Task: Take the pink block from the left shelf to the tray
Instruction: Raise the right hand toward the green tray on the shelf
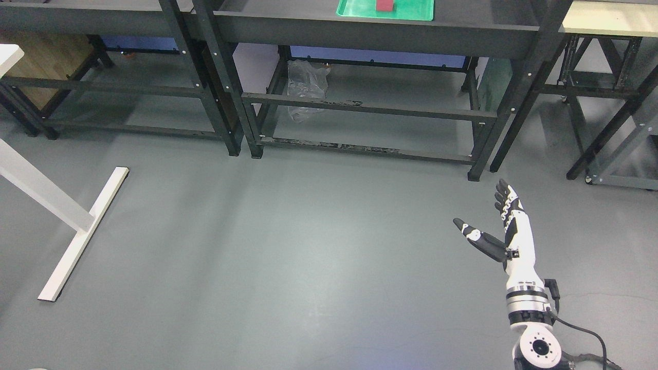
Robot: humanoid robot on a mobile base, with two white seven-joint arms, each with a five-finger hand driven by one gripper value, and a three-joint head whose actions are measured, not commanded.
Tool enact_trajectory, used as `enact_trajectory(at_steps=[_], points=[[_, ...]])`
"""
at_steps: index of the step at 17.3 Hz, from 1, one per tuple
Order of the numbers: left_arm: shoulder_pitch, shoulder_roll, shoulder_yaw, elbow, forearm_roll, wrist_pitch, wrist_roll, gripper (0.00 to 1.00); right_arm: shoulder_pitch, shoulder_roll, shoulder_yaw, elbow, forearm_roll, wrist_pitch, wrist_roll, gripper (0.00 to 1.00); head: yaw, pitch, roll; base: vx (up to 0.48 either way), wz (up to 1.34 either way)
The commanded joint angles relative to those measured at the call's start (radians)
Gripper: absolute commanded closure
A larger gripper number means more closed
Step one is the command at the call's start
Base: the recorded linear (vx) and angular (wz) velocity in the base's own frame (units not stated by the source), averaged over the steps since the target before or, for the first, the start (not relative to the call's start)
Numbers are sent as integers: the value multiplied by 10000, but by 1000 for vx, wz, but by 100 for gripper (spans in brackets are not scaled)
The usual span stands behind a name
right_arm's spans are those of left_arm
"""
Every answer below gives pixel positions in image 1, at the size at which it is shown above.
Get white table top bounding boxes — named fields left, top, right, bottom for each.
left=1, top=44, right=25, bottom=78

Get black metal shelf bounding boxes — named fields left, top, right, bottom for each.
left=2, top=1, right=244, bottom=156
left=193, top=1, right=572, bottom=182

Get black metal left shelf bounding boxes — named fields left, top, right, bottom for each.
left=2, top=1, right=244, bottom=156

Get black metal centre shelf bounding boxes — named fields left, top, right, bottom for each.
left=193, top=1, right=572, bottom=182

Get white table leg frame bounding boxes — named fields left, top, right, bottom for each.
left=1, top=141, right=129, bottom=302

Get crumpled clear plastic bag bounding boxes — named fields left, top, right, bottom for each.
left=287, top=60, right=331, bottom=123

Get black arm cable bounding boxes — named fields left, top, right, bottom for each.
left=544, top=279, right=623, bottom=370

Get black frame right workbench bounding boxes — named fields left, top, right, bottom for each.
left=489, top=1, right=656, bottom=190

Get green plastic tray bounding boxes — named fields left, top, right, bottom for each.
left=336, top=1, right=435, bottom=21

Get pink foam block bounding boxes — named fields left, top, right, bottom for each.
left=375, top=0, right=395, bottom=12

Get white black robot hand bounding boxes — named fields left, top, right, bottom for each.
left=453, top=179, right=545, bottom=289

